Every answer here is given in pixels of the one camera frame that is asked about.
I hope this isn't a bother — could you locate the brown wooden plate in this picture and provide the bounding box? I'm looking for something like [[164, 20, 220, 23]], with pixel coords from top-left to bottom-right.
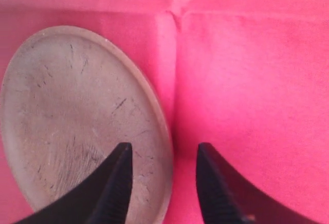
[[1, 26, 173, 223]]

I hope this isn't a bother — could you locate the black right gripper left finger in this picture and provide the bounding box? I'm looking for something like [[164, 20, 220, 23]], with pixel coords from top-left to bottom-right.
[[19, 142, 133, 224]]

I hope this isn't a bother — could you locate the red table cloth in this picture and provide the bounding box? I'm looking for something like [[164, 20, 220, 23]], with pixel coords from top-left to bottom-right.
[[1, 0, 328, 223]]

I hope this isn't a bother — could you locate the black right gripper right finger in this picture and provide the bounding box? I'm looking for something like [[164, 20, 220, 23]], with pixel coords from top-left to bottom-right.
[[196, 142, 313, 223]]

